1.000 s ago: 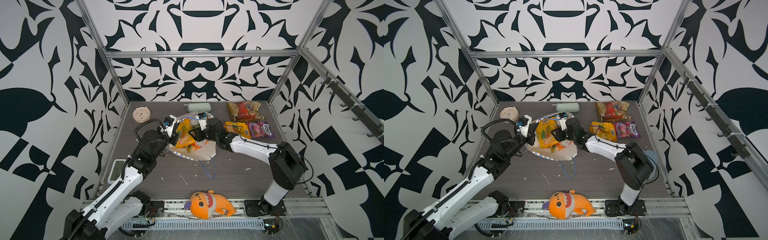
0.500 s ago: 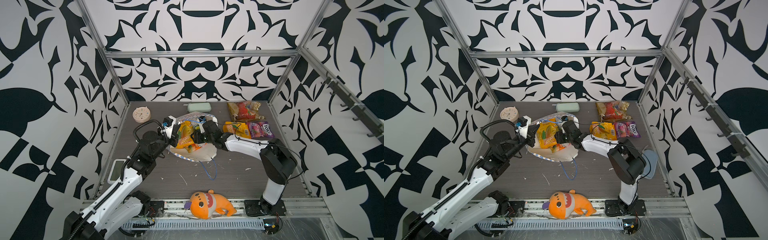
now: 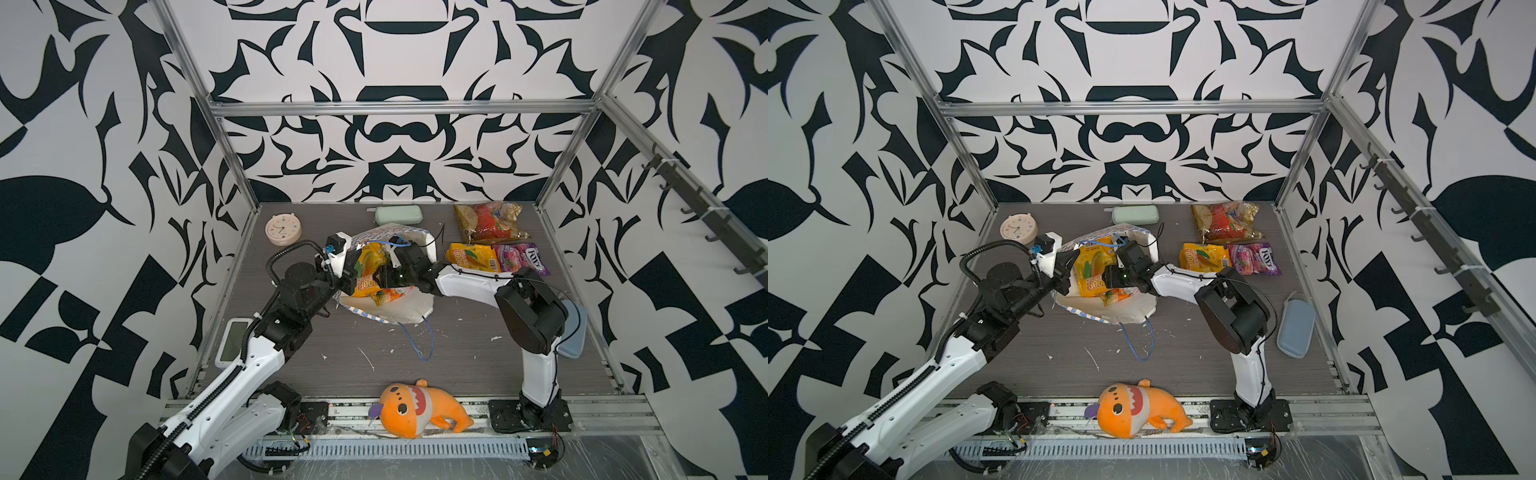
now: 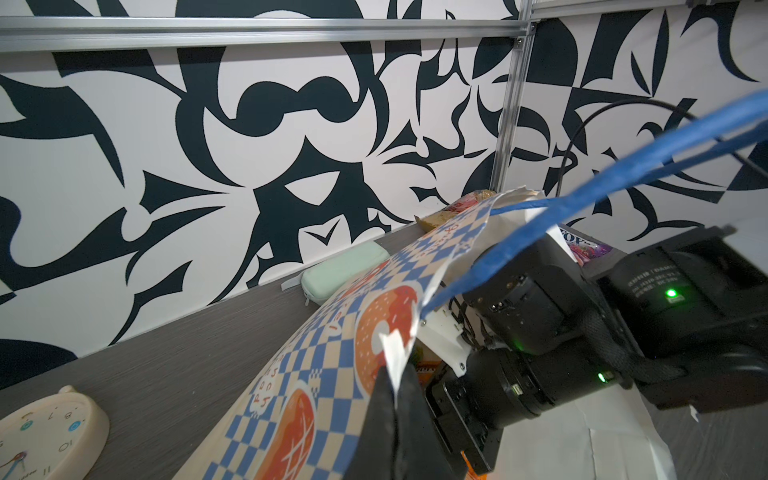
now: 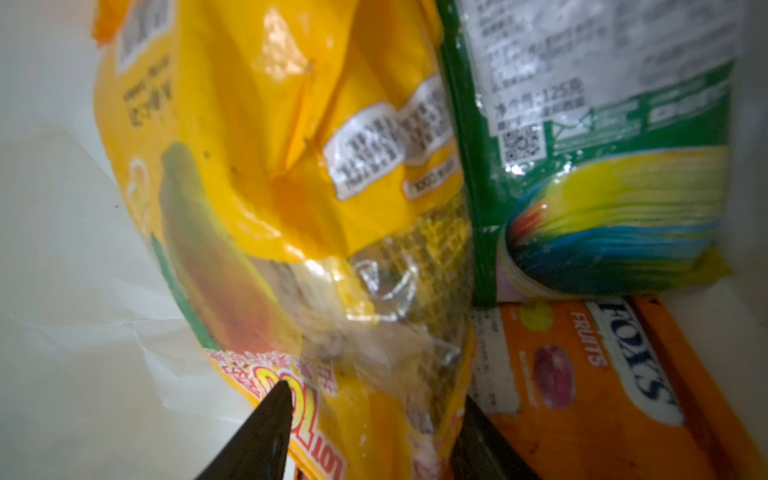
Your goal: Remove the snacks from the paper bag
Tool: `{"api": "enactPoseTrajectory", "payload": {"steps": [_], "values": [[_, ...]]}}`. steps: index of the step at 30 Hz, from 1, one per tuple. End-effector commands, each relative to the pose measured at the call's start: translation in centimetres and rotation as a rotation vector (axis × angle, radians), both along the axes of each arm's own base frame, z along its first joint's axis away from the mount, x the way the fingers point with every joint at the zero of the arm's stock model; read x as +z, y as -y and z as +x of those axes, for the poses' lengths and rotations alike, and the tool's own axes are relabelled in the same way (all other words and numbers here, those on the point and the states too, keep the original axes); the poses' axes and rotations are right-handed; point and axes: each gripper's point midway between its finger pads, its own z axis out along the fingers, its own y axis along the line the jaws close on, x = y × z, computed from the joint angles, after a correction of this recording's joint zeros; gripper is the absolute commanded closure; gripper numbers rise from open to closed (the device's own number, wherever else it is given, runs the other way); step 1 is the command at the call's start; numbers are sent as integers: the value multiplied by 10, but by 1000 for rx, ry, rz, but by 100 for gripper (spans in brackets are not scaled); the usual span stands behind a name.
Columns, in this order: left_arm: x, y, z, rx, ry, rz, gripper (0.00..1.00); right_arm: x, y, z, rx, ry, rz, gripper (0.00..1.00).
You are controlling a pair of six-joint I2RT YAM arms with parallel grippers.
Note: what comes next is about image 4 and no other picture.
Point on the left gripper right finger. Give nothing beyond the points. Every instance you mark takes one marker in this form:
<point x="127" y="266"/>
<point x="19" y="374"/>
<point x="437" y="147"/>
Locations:
<point x="418" y="451"/>

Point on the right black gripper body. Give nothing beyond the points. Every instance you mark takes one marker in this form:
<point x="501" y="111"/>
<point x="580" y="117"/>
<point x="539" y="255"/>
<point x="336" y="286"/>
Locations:
<point x="536" y="356"/>

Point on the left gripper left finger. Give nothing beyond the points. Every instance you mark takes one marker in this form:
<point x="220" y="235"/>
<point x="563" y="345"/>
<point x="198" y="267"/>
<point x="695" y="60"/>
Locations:
<point x="375" y="453"/>

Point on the blue checkered paper bag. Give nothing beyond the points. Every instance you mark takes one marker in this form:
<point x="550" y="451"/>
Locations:
<point x="303" y="414"/>

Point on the purple pink candy bag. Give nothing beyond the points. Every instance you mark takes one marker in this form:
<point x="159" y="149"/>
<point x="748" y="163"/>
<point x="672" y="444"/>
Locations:
<point x="584" y="249"/>

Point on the gold red fruit snack bag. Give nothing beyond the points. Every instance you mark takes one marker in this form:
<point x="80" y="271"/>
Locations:
<point x="440" y="217"/>

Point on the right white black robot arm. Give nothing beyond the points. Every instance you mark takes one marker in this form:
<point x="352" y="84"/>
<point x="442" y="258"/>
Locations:
<point x="684" y="321"/>

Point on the mint green case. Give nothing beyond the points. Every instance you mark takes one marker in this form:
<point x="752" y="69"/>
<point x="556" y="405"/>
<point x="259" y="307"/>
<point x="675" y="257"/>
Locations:
<point x="321" y="281"/>

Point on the pink round alarm clock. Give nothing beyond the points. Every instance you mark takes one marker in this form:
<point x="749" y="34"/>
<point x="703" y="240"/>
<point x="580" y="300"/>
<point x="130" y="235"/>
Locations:
<point x="60" y="436"/>

